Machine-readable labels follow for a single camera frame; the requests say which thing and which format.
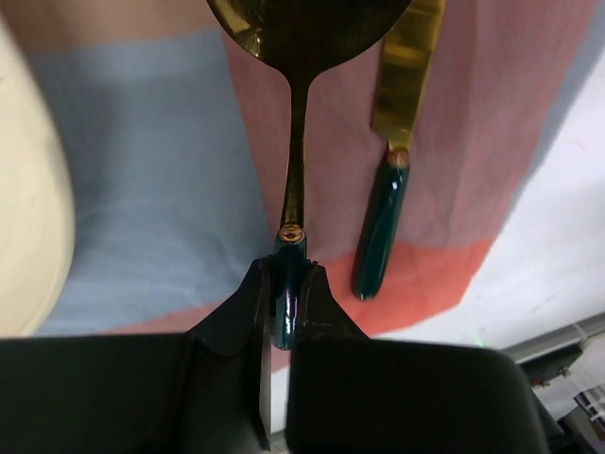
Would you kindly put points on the cream round plate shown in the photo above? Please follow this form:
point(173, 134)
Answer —
point(37, 202)

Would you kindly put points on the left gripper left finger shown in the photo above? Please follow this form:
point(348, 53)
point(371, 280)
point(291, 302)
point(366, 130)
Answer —
point(205, 390)

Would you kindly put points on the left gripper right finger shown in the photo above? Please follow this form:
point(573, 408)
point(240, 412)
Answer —
point(351, 394)

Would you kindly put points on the gold spoon green handle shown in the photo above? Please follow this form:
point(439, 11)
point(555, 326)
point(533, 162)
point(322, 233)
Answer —
point(301, 40)

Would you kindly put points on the gold knife green handle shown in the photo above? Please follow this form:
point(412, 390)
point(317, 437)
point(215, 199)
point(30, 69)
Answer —
point(407, 51)

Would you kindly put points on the front aluminium rail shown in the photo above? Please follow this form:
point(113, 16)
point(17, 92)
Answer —
point(573, 334)

